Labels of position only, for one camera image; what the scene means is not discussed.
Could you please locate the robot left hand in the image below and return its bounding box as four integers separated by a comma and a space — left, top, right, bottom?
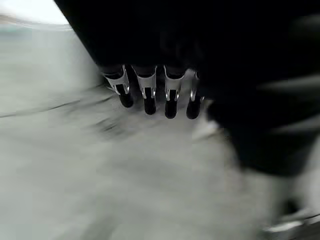
54, 0, 320, 176

